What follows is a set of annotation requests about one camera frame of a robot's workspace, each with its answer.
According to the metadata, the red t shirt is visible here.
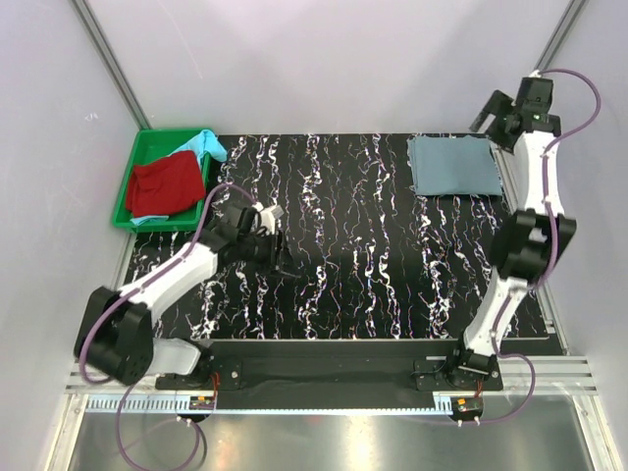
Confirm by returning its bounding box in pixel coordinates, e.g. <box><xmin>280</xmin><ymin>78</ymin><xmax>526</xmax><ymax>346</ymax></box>
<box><xmin>125</xmin><ymin>150</ymin><xmax>205</xmax><ymax>218</ymax></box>

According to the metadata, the aluminium corner post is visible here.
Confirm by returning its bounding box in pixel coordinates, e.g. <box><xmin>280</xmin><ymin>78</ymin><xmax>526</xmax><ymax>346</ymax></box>
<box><xmin>70</xmin><ymin>0</ymin><xmax>151</xmax><ymax>130</ymax></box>
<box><xmin>495</xmin><ymin>0</ymin><xmax>590</xmax><ymax>148</ymax></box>

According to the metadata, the green plastic tray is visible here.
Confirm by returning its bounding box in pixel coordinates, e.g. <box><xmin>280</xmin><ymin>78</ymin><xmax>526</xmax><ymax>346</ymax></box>
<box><xmin>112</xmin><ymin>128</ymin><xmax>216</xmax><ymax>233</ymax></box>

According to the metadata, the left aluminium corner post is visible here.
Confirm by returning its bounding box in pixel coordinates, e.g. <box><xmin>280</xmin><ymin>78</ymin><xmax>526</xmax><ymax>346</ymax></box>
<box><xmin>70</xmin><ymin>0</ymin><xmax>151</xmax><ymax>130</ymax></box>

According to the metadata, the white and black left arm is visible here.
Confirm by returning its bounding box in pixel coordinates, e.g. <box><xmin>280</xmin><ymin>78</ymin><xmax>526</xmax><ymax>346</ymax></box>
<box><xmin>74</xmin><ymin>203</ymin><xmax>296</xmax><ymax>390</ymax></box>

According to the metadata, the light blue t shirt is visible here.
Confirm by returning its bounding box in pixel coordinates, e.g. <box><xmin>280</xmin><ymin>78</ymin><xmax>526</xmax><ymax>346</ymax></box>
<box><xmin>128</xmin><ymin>129</ymin><xmax>229</xmax><ymax>228</ymax></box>

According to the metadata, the left connector box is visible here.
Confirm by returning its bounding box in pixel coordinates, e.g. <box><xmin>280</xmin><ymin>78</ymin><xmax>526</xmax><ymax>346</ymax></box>
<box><xmin>188</xmin><ymin>395</ymin><xmax>216</xmax><ymax>411</ymax></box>

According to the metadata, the grey-blue polo shirt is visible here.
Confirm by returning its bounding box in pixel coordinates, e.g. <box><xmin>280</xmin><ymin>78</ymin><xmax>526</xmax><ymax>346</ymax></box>
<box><xmin>407</xmin><ymin>135</ymin><xmax>502</xmax><ymax>196</ymax></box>

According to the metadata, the right connector box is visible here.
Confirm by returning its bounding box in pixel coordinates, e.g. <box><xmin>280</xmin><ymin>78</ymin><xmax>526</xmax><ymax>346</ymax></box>
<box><xmin>453</xmin><ymin>396</ymin><xmax>484</xmax><ymax>414</ymax></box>

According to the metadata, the white slotted cable duct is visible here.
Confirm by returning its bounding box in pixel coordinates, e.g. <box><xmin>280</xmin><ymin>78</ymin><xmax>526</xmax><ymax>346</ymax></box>
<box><xmin>85</xmin><ymin>393</ymin><xmax>453</xmax><ymax>416</ymax></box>

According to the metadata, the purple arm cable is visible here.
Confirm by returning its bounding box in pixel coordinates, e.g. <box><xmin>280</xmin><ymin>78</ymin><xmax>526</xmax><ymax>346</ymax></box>
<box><xmin>416</xmin><ymin>68</ymin><xmax>602</xmax><ymax>426</ymax></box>
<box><xmin>78</xmin><ymin>183</ymin><xmax>261</xmax><ymax>467</ymax></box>

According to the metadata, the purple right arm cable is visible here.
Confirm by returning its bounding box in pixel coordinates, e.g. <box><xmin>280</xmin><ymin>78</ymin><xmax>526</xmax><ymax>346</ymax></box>
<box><xmin>416</xmin><ymin>68</ymin><xmax>602</xmax><ymax>426</ymax></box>

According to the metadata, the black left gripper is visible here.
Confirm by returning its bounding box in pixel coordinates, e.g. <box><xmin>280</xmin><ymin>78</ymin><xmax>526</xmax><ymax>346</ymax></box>
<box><xmin>237</xmin><ymin>230</ymin><xmax>301</xmax><ymax>279</ymax></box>

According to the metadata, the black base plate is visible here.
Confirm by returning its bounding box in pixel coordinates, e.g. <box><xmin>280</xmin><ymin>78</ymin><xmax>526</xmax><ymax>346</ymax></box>
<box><xmin>156</xmin><ymin>340</ymin><xmax>502</xmax><ymax>405</ymax></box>

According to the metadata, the aluminium front rail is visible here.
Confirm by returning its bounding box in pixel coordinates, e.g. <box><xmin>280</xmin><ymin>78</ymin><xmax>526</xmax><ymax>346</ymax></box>
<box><xmin>46</xmin><ymin>355</ymin><xmax>624</xmax><ymax>471</ymax></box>

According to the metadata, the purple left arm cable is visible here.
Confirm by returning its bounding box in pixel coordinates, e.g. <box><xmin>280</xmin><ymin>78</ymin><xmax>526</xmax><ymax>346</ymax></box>
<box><xmin>78</xmin><ymin>183</ymin><xmax>261</xmax><ymax>467</ymax></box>

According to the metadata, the connector box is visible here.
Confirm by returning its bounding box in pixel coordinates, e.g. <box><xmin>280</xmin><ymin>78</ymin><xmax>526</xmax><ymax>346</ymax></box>
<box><xmin>453</xmin><ymin>396</ymin><xmax>484</xmax><ymax>414</ymax></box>
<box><xmin>188</xmin><ymin>395</ymin><xmax>216</xmax><ymax>411</ymax></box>

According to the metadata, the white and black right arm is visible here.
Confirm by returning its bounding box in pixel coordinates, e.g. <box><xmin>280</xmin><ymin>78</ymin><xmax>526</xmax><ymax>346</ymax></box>
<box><xmin>443</xmin><ymin>75</ymin><xmax>577</xmax><ymax>390</ymax></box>

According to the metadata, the right aluminium corner post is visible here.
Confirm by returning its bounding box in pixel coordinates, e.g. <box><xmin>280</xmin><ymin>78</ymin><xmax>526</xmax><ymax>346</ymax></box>
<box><xmin>495</xmin><ymin>0</ymin><xmax>590</xmax><ymax>148</ymax></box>

